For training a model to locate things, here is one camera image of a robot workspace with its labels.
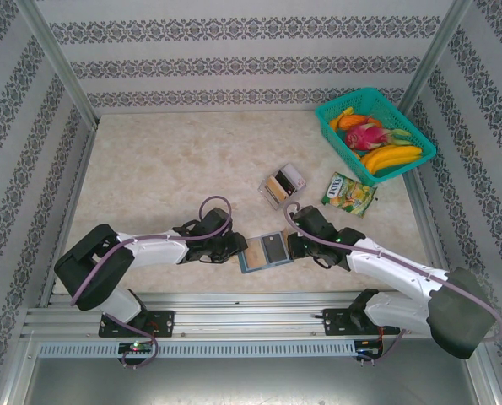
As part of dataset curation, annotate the blue leather card holder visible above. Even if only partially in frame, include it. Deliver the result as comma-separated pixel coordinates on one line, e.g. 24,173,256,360
238,230,296,275

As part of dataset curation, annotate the gold credit card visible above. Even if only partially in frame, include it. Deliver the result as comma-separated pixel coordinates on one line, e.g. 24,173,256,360
247,238,269,272

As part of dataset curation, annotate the black credit card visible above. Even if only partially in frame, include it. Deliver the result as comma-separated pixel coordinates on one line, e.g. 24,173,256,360
263,234,287,264

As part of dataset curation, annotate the clear acrylic card box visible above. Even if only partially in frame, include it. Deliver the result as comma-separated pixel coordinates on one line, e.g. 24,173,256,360
257,163,307,212

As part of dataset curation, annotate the gold card stack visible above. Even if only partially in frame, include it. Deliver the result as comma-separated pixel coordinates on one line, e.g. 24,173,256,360
265,179,288,203

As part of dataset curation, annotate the black card stack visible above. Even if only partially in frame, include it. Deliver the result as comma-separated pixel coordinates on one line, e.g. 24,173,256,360
273,170,296,196

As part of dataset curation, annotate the green candy bag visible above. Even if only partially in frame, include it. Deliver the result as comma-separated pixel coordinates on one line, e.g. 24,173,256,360
321,171,379,219

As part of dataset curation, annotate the green plastic basket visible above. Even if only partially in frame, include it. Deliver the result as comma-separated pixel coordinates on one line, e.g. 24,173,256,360
315,87,439,188

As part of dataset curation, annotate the yellow banana bunch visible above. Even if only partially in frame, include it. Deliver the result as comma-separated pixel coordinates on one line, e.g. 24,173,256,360
359,144,424,176

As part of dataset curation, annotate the pink dragon fruit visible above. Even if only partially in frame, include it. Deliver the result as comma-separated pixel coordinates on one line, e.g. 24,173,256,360
344,117,414,152

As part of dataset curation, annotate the orange mango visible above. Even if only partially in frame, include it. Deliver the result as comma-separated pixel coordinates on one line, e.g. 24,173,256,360
328,113,370,131

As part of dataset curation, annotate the small circuit board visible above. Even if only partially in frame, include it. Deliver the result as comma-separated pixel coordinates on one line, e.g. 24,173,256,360
355,340,385,360
118,341,154,355

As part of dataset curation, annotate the aluminium mounting rail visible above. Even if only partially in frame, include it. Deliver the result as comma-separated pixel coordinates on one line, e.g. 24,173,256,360
20,290,482,339

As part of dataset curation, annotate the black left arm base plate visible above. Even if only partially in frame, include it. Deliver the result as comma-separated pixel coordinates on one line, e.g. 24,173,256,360
98,310,175,338

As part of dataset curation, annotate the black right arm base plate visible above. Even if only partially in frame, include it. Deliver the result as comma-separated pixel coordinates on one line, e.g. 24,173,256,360
321,307,399,338

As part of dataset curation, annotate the slotted grey cable duct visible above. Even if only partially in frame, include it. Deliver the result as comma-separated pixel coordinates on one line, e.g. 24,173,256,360
37,340,357,359

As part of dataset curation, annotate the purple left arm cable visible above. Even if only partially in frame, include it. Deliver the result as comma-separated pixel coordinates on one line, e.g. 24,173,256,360
69,195,235,369

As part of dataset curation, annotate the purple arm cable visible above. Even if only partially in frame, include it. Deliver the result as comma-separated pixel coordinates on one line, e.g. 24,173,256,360
284,202,502,365
69,195,235,369

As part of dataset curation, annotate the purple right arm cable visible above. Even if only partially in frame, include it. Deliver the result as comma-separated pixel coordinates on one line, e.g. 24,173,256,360
284,202,502,365

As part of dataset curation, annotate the aluminium frame post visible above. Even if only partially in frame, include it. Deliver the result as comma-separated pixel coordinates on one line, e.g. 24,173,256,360
13,0,100,127
397,0,475,113

